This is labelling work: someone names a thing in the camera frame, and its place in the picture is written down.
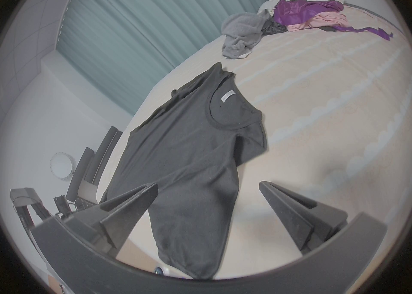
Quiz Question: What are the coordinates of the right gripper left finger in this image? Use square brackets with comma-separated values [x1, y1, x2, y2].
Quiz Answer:
[64, 183, 159, 250]

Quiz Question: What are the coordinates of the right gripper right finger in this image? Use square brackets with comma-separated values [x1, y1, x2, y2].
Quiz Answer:
[259, 181, 348, 251]

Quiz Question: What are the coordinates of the black T-shirt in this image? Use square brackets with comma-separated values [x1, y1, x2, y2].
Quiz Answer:
[100, 62, 268, 280]

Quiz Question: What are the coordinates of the bed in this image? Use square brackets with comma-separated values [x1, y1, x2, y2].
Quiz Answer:
[97, 0, 411, 280]

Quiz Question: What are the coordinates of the black chest of drawers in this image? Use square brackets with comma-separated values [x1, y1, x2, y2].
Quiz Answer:
[66, 125, 123, 205]

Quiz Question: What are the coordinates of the round mirror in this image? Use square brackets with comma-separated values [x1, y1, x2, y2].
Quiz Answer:
[50, 152, 75, 180]

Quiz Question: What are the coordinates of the blue-green curtain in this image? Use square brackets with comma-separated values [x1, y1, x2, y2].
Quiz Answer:
[56, 0, 181, 116]
[86, 0, 275, 69]

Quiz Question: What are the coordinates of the black shiny garment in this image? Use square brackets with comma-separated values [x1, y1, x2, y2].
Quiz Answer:
[261, 18, 289, 35]

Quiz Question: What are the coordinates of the grey garment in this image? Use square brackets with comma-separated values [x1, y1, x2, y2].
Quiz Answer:
[221, 9, 275, 60]

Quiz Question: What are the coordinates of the pink garment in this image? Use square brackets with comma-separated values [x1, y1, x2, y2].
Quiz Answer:
[286, 11, 350, 32]

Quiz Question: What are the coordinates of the purple garment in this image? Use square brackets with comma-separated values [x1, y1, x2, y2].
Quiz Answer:
[274, 0, 394, 42]

